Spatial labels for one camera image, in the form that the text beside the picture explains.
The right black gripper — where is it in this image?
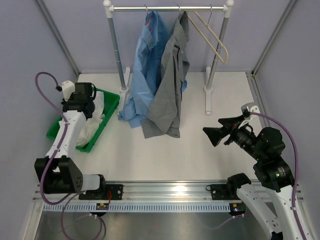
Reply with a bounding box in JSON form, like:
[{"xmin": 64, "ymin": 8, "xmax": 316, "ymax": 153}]
[{"xmin": 203, "ymin": 113, "xmax": 265, "ymax": 162}]

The white shirt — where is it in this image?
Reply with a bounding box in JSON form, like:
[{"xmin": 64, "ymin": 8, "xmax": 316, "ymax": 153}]
[{"xmin": 76, "ymin": 91, "xmax": 105, "ymax": 148}]

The metal wire hanger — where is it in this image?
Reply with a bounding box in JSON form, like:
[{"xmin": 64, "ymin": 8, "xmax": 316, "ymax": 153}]
[{"xmin": 187, "ymin": 4, "xmax": 230, "ymax": 65}]

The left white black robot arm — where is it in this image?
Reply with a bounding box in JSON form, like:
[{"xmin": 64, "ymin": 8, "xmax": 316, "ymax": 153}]
[{"xmin": 34, "ymin": 82, "xmax": 108, "ymax": 200}]

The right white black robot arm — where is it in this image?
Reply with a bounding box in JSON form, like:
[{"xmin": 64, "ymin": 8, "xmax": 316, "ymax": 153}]
[{"xmin": 202, "ymin": 112, "xmax": 313, "ymax": 240}]

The grey shirt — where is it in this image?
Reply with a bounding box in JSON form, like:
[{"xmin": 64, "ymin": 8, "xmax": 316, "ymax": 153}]
[{"xmin": 141, "ymin": 11, "xmax": 190, "ymax": 139}]

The light blue shirt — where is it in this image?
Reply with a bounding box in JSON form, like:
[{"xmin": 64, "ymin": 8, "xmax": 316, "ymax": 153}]
[{"xmin": 117, "ymin": 11, "xmax": 188, "ymax": 129}]

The blue shirt hanger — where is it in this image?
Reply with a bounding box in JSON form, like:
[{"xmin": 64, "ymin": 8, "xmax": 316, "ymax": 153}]
[{"xmin": 144, "ymin": 4, "xmax": 152, "ymax": 16}]

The green plastic tray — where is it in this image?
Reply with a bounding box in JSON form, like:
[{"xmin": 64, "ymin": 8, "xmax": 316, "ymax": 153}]
[{"xmin": 46, "ymin": 87, "xmax": 121, "ymax": 153}]

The white metal clothes rack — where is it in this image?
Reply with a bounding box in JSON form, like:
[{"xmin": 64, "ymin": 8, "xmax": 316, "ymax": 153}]
[{"xmin": 103, "ymin": 0, "xmax": 235, "ymax": 116}]

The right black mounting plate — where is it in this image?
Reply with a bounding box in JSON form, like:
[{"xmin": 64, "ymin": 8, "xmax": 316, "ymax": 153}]
[{"xmin": 205, "ymin": 183, "xmax": 240, "ymax": 201}]

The black mounting plate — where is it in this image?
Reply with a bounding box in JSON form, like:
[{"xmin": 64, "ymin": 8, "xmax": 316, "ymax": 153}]
[
  {"xmin": 78, "ymin": 184, "xmax": 124, "ymax": 201},
  {"xmin": 205, "ymin": 183, "xmax": 240, "ymax": 201}
]

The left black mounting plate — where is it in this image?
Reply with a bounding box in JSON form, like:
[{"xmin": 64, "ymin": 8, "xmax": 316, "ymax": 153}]
[{"xmin": 78, "ymin": 184, "xmax": 124, "ymax": 201}]

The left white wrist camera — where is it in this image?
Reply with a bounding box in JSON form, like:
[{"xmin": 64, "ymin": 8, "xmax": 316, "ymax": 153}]
[{"xmin": 61, "ymin": 80, "xmax": 75, "ymax": 102}]

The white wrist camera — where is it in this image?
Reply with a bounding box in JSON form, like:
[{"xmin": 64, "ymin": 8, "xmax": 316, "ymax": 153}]
[
  {"xmin": 61, "ymin": 80, "xmax": 75, "ymax": 102},
  {"xmin": 238, "ymin": 102, "xmax": 260, "ymax": 129}
]

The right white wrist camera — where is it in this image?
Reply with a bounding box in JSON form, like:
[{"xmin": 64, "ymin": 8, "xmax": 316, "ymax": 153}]
[{"xmin": 238, "ymin": 102, "xmax": 260, "ymax": 129}]

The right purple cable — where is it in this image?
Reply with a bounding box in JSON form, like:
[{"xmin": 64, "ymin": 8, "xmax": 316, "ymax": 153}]
[{"xmin": 249, "ymin": 112, "xmax": 307, "ymax": 240}]

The purple cable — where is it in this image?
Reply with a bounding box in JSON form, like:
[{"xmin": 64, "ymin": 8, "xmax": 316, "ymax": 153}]
[
  {"xmin": 34, "ymin": 71, "xmax": 108, "ymax": 240},
  {"xmin": 249, "ymin": 112, "xmax": 307, "ymax": 240}
]

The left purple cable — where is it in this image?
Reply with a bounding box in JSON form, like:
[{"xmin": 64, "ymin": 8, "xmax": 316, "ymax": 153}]
[{"xmin": 34, "ymin": 71, "xmax": 108, "ymax": 240}]

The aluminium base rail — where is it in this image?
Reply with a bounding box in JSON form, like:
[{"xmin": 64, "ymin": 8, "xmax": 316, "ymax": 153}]
[{"xmin": 32, "ymin": 181, "xmax": 305, "ymax": 203}]

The white slotted cable duct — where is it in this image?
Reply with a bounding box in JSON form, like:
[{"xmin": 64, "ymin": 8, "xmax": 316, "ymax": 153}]
[{"xmin": 43, "ymin": 202, "xmax": 231, "ymax": 213}]

